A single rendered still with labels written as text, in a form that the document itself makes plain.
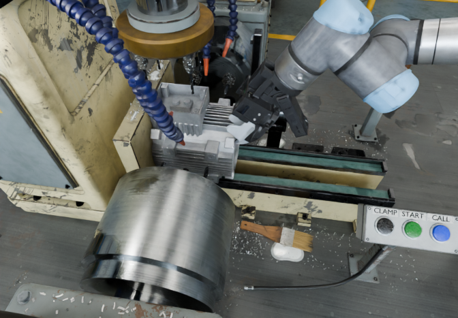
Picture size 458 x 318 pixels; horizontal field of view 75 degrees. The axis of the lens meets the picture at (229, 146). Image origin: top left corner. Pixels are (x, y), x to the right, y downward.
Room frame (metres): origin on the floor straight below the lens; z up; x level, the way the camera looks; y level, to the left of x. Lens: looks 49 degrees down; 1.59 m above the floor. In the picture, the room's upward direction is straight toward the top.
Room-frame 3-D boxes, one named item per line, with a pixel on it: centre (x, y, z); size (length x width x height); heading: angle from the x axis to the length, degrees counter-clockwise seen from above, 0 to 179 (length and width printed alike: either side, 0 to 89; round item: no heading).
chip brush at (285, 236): (0.36, -0.13, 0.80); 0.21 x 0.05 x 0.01; 73
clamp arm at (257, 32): (0.65, -0.07, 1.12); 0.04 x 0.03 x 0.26; 82
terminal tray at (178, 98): (0.54, 0.12, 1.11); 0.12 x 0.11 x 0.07; 81
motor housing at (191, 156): (0.53, 0.08, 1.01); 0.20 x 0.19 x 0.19; 81
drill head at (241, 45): (0.86, 0.03, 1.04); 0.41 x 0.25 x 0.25; 172
